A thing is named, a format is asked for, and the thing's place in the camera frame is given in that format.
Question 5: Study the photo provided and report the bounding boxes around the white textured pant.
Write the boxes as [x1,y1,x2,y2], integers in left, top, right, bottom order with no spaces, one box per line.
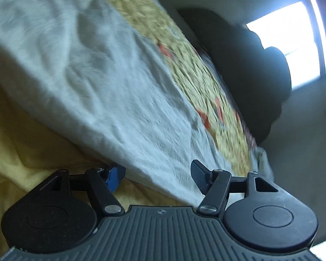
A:
[0,0,273,205]

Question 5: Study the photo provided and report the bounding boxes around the bright window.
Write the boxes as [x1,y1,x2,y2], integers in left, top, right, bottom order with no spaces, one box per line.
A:
[246,0,326,90]

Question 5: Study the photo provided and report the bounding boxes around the dark scalloped headboard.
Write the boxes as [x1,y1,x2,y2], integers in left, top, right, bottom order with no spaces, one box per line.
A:
[179,8,292,143]

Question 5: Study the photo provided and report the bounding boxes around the yellow patterned bedsheet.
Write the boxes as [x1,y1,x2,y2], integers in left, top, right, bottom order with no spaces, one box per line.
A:
[0,0,259,259]

